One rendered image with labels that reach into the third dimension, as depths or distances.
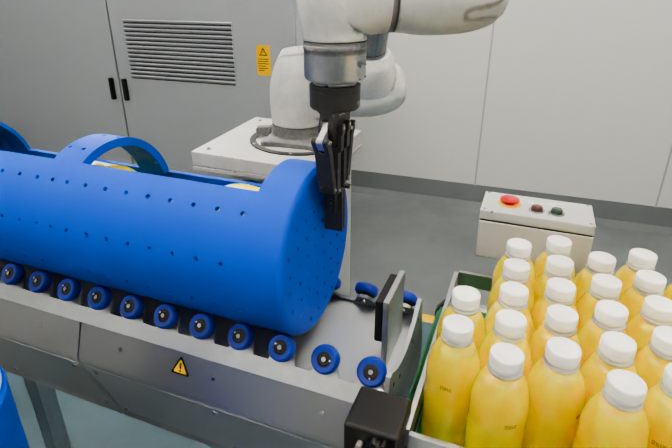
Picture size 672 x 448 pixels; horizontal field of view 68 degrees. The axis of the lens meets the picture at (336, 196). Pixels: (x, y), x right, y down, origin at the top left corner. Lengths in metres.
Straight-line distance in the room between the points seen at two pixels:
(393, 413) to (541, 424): 0.18
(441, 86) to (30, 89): 2.61
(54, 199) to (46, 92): 2.58
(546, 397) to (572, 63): 3.00
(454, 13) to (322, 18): 0.17
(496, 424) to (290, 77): 1.04
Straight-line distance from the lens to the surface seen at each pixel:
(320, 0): 0.69
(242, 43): 2.59
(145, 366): 1.01
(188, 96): 2.82
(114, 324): 1.02
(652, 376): 0.76
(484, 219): 1.00
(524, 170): 3.71
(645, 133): 3.70
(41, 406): 1.80
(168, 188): 0.82
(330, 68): 0.70
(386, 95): 1.46
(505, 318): 0.70
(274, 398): 0.88
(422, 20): 0.71
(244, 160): 1.39
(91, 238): 0.90
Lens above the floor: 1.50
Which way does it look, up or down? 23 degrees down
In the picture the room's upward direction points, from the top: straight up
